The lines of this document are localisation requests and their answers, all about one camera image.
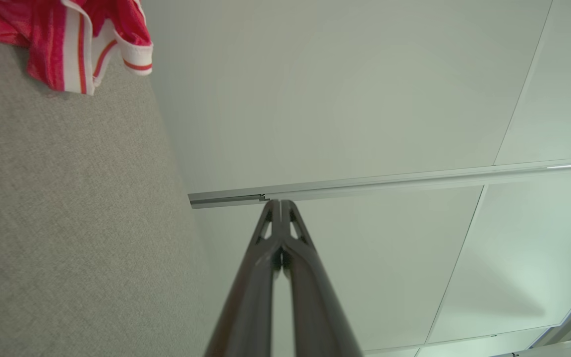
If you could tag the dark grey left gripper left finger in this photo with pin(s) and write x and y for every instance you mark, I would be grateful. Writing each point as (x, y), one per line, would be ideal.
(246, 307)

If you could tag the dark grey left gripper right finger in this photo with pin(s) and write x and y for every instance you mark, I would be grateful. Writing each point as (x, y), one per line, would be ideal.
(315, 307)

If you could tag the red basketball jersey number 23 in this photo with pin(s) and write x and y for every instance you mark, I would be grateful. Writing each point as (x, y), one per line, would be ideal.
(42, 39)

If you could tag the grey fabric sofa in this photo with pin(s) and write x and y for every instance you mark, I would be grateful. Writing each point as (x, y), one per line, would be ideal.
(67, 223)

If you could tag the grey metal partition post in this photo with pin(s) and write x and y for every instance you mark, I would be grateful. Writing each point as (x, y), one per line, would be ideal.
(365, 186)

